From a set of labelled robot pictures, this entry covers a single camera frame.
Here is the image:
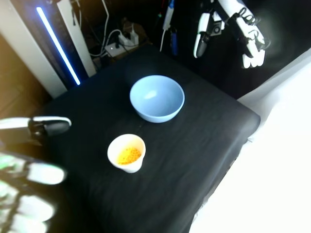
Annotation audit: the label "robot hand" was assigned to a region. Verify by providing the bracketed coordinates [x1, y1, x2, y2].
[0, 116, 72, 233]
[193, 0, 267, 69]

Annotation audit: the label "yellow grains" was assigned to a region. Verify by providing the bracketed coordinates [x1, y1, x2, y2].
[116, 146, 142, 166]

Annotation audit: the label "white paper cup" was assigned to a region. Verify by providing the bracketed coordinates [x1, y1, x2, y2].
[107, 133, 147, 174]

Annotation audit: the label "blue bowl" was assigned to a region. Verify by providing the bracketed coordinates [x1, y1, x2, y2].
[129, 75, 185, 124]

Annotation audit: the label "white column with blue light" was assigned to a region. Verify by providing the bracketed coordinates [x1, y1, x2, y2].
[0, 0, 97, 99]

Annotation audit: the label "blue hanging tag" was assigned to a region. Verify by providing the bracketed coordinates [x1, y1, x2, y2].
[170, 28, 179, 56]

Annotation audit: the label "white and blue hanging connector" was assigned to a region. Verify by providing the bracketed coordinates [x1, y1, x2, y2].
[159, 0, 175, 52]

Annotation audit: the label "white adapter box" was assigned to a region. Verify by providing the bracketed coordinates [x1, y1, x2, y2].
[104, 43, 127, 58]

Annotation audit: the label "white backdrop sheet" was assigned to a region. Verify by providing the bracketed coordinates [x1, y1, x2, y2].
[189, 48, 311, 233]

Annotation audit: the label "white power strip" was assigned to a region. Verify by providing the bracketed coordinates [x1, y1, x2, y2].
[118, 31, 139, 47]

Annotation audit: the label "black table cloth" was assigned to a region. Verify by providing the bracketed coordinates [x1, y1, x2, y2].
[41, 45, 261, 233]

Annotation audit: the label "white cable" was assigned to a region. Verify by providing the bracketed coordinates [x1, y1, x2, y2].
[90, 0, 110, 58]

